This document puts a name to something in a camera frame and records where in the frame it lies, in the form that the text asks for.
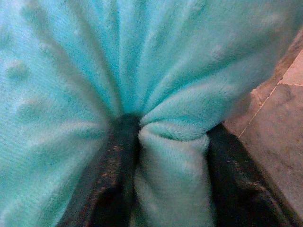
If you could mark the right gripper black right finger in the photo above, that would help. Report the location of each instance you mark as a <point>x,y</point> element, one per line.
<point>236,189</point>

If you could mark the teal fluffy dotted pillow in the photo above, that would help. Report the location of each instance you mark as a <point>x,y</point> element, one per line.
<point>151,59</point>

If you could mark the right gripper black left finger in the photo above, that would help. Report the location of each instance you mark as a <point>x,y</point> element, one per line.
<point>111,170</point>

